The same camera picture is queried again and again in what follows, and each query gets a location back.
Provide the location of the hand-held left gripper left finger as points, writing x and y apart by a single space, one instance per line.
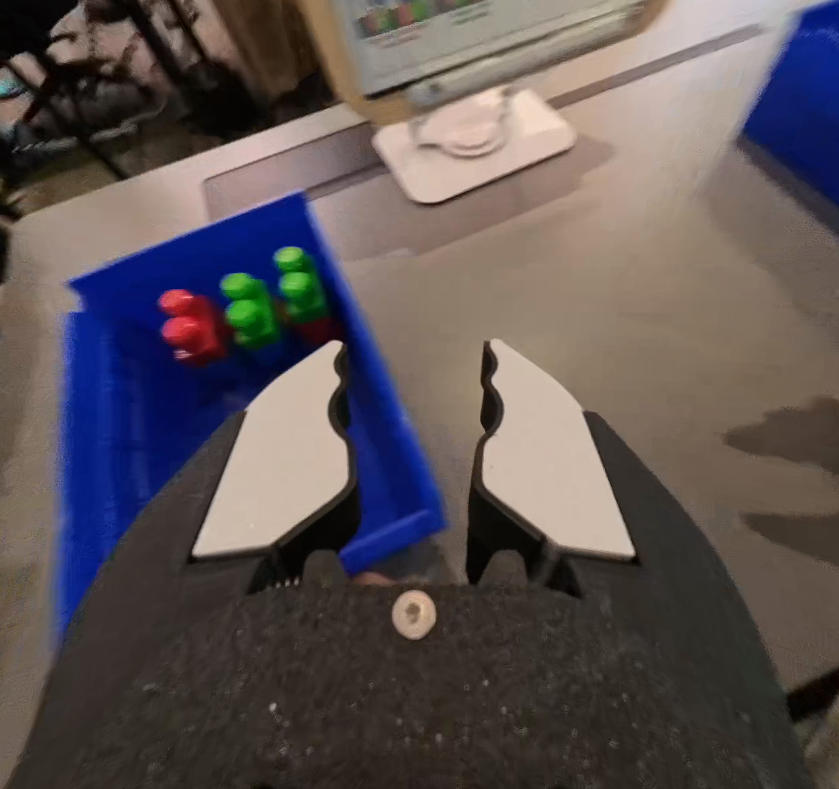
275 474

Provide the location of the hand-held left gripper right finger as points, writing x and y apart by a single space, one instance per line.
550 474

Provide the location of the cluster of mega block bridges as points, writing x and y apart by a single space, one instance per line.
249 317

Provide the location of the blue storage bin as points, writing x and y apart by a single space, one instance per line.
799 113
118 441

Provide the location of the instruction board on white stand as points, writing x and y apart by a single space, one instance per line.
491 48

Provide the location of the black office chair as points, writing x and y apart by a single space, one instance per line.
33 2

